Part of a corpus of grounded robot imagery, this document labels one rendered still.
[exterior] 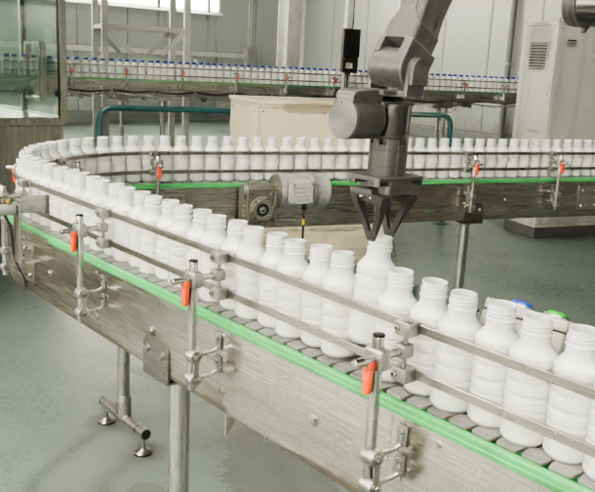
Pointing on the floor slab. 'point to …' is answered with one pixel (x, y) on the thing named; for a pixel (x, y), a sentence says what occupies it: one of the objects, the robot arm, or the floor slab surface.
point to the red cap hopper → (146, 52)
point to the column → (288, 33)
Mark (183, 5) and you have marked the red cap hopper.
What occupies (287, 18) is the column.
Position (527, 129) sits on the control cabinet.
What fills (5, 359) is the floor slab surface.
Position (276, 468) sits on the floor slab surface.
